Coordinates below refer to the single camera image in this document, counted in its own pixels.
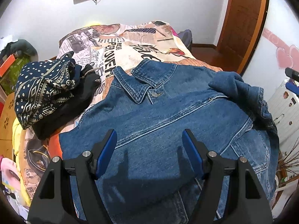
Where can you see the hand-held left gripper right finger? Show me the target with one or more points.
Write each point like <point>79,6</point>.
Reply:
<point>192,151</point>

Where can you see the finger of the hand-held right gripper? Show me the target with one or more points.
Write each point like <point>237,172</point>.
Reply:
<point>292,86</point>
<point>293,73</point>

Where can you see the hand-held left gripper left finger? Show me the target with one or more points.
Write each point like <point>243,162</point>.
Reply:
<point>107,151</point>

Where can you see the blue denim jacket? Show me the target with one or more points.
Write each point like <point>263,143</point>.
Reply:
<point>163,112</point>

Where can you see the white radiator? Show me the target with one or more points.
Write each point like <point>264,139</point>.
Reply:
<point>281,112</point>

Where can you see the black garment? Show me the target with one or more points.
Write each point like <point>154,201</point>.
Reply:
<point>70,112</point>

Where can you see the dry twigs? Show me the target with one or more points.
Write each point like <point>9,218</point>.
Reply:
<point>289,161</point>

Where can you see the brown wooden door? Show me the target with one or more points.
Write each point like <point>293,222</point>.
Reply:
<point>243,16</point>

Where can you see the navy patterned cloth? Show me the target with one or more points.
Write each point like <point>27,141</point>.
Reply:
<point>39,91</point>

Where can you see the yellow cloth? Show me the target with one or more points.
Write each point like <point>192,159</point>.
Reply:
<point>17,135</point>

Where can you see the newspaper printed blanket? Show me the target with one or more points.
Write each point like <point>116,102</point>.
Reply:
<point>130,49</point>

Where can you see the dark blue bag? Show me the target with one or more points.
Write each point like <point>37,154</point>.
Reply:
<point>185,39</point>

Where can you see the yellow pillow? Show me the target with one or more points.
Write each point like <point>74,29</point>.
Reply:
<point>94,24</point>

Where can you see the orange box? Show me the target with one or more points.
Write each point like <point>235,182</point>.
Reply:
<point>7,65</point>

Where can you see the pink heart wall stickers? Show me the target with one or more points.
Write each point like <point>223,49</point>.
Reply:
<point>285,57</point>

